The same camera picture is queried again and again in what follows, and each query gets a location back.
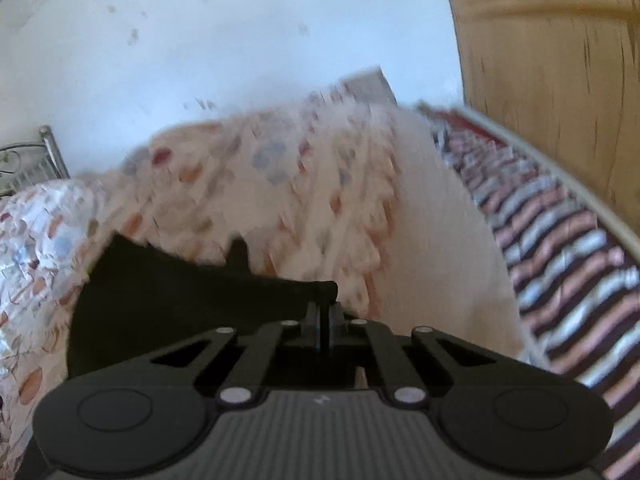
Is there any floral patterned bed cover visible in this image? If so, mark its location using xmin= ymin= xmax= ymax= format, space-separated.
xmin=1 ymin=72 xmax=538 ymax=479

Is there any black garment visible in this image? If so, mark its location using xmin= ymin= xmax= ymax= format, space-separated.
xmin=66 ymin=235 xmax=338 ymax=378

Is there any striped bed sheet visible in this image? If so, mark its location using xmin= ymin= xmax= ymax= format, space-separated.
xmin=418 ymin=104 xmax=639 ymax=479

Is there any wooden wardrobe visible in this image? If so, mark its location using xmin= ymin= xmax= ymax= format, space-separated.
xmin=450 ymin=0 xmax=639 ymax=229

